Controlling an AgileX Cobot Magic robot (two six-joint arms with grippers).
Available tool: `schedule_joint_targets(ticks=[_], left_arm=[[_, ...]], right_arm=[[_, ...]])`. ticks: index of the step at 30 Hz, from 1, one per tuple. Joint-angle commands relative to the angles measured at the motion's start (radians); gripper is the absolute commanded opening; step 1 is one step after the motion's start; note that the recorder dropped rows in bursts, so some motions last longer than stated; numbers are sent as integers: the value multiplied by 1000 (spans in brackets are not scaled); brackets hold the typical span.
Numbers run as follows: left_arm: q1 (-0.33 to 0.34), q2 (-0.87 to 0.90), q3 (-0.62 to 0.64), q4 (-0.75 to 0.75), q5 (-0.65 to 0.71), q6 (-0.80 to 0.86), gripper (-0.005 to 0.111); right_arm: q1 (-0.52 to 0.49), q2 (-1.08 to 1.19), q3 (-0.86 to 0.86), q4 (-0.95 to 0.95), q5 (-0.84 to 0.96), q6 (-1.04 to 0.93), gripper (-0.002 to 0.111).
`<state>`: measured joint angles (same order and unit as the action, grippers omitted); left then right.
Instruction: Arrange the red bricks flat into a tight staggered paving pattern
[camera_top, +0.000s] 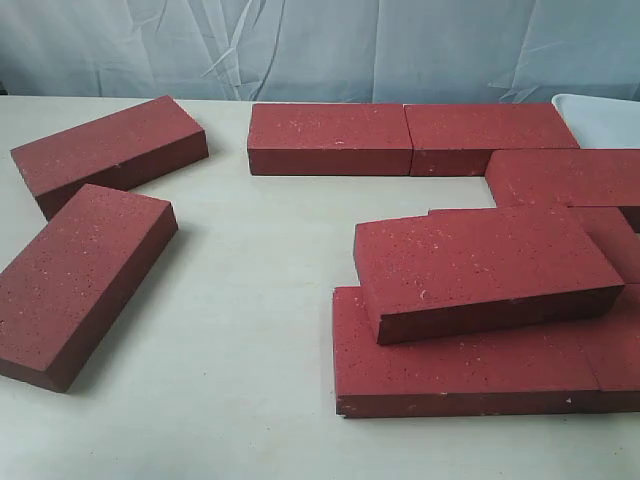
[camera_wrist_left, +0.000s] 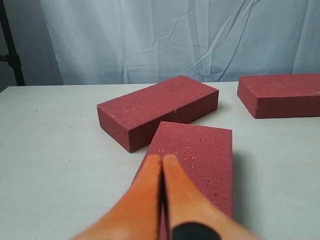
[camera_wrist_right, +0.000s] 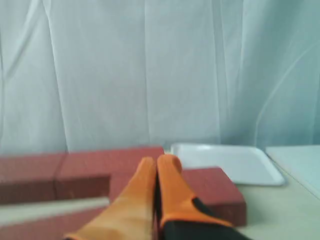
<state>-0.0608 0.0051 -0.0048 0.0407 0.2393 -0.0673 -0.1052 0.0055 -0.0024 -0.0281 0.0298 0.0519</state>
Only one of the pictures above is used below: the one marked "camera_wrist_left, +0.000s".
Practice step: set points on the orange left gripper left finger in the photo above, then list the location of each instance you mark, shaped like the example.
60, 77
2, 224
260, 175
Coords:
136, 216

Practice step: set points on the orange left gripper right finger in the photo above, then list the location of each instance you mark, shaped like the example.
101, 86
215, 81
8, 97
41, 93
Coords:
191, 216

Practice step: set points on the red brick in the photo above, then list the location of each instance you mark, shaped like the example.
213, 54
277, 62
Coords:
132, 119
204, 152

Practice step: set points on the top row left brick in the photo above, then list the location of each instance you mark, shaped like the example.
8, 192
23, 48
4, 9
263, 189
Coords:
280, 96

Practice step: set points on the white backdrop curtain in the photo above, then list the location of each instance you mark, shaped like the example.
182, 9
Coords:
150, 41

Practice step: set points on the black stand pole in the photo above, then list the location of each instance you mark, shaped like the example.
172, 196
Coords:
11, 58

